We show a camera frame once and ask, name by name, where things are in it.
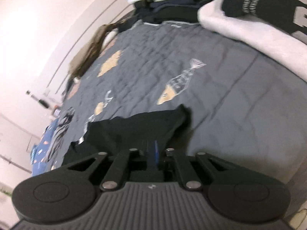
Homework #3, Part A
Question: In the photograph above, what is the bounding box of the black garment grey print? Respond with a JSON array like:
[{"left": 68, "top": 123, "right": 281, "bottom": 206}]
[{"left": 221, "top": 0, "right": 307, "bottom": 41}]

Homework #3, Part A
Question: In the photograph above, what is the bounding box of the white folded sweatshirt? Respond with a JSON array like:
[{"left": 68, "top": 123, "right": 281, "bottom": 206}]
[{"left": 197, "top": 0, "right": 307, "bottom": 83}]

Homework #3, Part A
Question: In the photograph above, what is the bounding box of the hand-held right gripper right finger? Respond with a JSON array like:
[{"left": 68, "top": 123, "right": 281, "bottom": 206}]
[{"left": 153, "top": 141, "right": 231, "bottom": 192}]

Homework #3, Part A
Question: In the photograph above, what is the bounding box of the khaki folded garment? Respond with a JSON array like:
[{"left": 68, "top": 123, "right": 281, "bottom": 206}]
[{"left": 68, "top": 23, "right": 120, "bottom": 79}]

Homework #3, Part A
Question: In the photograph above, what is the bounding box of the blue carrot print pillow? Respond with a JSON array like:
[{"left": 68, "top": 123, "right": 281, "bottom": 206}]
[{"left": 30, "top": 117, "right": 70, "bottom": 176}]

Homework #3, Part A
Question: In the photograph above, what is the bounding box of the grey and black garment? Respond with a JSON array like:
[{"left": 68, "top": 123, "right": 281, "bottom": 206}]
[{"left": 47, "top": 108, "right": 76, "bottom": 162}]

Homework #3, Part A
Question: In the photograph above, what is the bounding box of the black t-shirt white print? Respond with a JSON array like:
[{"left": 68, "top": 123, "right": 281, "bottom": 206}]
[{"left": 62, "top": 104, "right": 192, "bottom": 183}]

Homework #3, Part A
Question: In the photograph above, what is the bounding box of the dark grey pillow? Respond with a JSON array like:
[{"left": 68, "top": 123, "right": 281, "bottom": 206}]
[{"left": 62, "top": 75, "right": 79, "bottom": 101}]

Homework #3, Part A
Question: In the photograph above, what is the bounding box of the white headboard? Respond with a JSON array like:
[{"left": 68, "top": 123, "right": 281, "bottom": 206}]
[{"left": 47, "top": 0, "right": 137, "bottom": 96}]

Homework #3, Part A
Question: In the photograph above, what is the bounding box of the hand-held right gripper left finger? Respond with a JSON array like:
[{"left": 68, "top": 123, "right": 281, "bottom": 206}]
[{"left": 64, "top": 149, "right": 148, "bottom": 192}]

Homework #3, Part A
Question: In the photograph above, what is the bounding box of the grey quilted bedspread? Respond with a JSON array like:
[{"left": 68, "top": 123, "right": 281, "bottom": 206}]
[{"left": 29, "top": 17, "right": 307, "bottom": 221}]

